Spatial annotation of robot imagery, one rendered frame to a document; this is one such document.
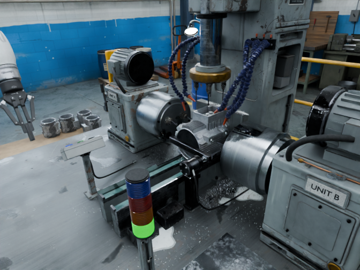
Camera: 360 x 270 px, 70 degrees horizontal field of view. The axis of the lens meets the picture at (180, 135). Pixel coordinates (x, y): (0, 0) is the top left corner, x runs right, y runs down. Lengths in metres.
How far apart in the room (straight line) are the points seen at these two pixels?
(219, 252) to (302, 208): 0.28
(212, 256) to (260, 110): 0.70
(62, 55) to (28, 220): 5.61
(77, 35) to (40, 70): 1.15
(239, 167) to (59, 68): 5.99
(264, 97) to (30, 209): 1.16
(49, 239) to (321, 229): 0.95
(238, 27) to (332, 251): 0.93
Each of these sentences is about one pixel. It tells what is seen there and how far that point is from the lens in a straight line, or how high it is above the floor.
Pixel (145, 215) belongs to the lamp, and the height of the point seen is 1.11.
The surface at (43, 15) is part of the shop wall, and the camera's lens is 6.55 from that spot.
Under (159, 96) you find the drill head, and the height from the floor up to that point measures 1.16.
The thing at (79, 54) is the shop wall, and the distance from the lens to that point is 6.80.
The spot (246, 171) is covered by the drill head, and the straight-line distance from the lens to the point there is 0.96.
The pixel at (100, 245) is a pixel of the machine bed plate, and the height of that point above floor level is 0.80.
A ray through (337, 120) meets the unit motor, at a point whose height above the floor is 1.30.
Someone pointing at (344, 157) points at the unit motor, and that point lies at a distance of 0.84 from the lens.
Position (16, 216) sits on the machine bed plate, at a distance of 1.35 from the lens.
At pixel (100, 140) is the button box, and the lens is 1.19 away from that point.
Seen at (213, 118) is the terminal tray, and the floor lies 1.13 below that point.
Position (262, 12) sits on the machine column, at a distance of 1.22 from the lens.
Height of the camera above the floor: 1.58
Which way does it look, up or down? 26 degrees down
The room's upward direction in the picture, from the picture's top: 2 degrees counter-clockwise
